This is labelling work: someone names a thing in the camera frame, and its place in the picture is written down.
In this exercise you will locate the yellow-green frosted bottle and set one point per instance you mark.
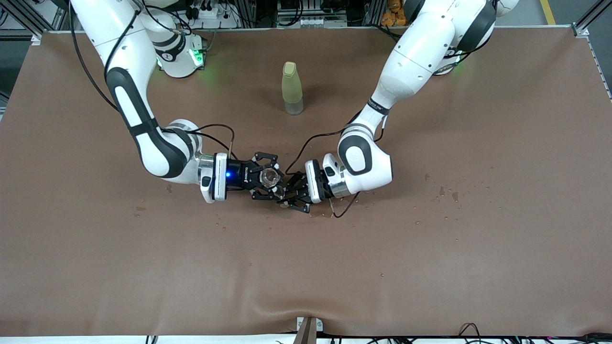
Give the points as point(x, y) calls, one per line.
point(291, 88)

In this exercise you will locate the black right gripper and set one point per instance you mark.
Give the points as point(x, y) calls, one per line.
point(239, 174)

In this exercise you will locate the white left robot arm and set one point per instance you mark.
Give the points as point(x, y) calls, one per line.
point(420, 52)

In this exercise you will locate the aluminium frame post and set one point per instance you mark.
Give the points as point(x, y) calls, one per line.
point(590, 16)
point(43, 16)

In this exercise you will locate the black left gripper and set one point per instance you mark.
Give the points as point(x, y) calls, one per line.
point(300, 188)

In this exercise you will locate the metal table clamp bracket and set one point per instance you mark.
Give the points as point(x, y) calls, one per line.
point(310, 325)

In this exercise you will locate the orange snack bag pile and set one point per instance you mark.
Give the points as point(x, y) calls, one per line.
point(393, 14)

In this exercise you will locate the small clear glass cup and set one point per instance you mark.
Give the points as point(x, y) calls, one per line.
point(270, 177)

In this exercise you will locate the steel double jigger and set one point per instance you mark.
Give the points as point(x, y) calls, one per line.
point(280, 193)

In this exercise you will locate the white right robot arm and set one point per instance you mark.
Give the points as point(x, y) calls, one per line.
point(124, 57)

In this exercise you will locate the white power strip with plugs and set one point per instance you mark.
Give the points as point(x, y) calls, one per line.
point(215, 19)

